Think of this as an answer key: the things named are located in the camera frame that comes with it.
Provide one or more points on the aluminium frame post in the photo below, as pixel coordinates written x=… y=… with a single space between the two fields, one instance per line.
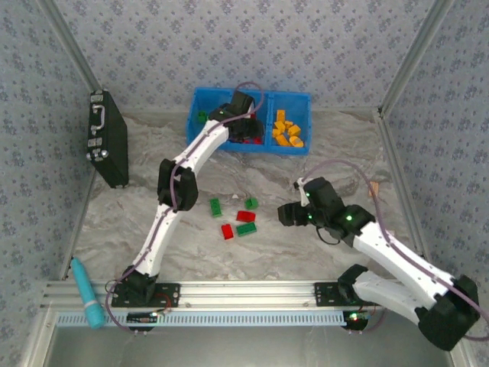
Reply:
x=68 y=42
x=416 y=49

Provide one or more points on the blue three-compartment plastic bin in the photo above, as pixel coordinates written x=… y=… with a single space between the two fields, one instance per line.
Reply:
x=290 y=103

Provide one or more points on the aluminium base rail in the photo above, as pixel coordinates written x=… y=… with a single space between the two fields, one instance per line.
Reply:
x=244 y=292

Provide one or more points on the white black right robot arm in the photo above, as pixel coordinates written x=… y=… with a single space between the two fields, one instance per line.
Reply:
x=401 y=260

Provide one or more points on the tan tape piece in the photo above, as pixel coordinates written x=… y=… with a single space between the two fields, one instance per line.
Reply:
x=373 y=190

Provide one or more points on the teal marker pen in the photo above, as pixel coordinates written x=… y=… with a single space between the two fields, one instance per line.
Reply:
x=87 y=294

